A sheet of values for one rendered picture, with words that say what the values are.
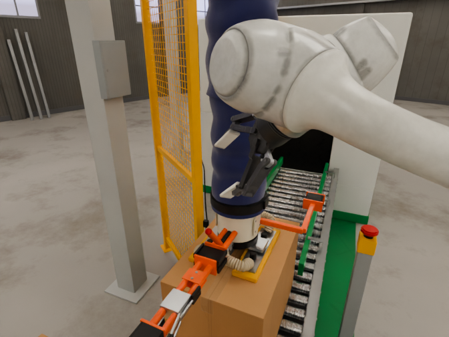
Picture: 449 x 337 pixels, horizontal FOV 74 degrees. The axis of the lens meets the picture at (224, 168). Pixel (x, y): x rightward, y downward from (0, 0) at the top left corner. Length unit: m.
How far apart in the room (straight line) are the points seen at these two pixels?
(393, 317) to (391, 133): 2.32
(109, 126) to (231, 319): 1.26
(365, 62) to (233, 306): 0.86
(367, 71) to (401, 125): 0.16
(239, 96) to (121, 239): 1.98
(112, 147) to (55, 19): 7.44
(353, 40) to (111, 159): 1.66
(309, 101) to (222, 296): 0.89
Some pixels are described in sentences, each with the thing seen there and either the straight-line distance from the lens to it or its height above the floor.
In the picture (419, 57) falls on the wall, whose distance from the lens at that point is 11.29.
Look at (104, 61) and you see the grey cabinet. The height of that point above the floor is 1.67.
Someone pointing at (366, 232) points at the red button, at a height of 1.03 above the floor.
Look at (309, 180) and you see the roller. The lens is 2.92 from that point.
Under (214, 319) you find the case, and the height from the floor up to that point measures 0.86.
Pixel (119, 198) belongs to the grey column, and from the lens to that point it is 2.05.
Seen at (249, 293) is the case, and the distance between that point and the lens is 1.14.
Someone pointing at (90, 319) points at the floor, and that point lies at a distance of 2.47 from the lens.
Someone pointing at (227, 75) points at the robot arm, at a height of 1.73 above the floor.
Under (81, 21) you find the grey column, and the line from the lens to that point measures 1.86.
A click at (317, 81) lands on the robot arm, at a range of 0.33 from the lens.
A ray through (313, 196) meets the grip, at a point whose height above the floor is 1.10.
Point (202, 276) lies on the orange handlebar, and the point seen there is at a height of 1.09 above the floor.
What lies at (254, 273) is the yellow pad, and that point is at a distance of 1.18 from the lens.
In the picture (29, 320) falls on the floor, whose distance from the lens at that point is 2.66.
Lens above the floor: 1.77
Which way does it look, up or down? 23 degrees down
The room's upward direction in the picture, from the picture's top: straight up
